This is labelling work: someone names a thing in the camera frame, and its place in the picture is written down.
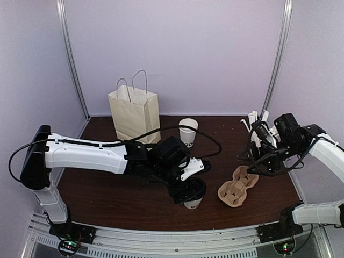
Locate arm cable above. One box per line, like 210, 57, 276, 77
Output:
247, 126, 318, 178
8, 125, 224, 183

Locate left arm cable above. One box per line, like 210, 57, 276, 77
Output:
8, 125, 224, 183

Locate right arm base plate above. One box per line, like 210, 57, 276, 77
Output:
256, 222, 304, 256

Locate left aluminium frame post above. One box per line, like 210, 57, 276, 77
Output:
56, 0, 90, 120

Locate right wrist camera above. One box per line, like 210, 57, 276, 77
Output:
252, 120, 273, 143

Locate cardboard cup carrier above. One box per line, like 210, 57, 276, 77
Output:
217, 166, 259, 207

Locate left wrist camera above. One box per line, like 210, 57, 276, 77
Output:
180, 158, 211, 181

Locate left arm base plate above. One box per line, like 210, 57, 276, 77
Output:
49, 223, 96, 256

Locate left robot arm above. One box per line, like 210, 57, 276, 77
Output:
17, 125, 205, 239

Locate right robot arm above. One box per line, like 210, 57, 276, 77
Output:
238, 111, 343, 238

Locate front aluminium rail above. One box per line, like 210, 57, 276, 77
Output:
23, 212, 331, 258

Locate aluminium frame post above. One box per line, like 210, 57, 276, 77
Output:
261, 0, 293, 114
56, 0, 90, 120

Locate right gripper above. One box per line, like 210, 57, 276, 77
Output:
237, 138, 303, 177

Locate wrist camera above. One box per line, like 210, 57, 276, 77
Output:
252, 120, 273, 143
180, 158, 211, 181

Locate white paper bag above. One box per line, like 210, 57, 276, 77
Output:
107, 69, 160, 140

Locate black cup lid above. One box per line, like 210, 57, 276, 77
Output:
189, 178, 206, 201

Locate white paper cup stack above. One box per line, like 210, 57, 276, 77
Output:
179, 118, 198, 148

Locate white wrapped stirrers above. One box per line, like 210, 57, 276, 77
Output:
240, 110, 278, 147

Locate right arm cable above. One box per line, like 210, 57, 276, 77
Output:
247, 126, 318, 178

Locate right aluminium frame post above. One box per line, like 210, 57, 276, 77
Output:
261, 0, 293, 114

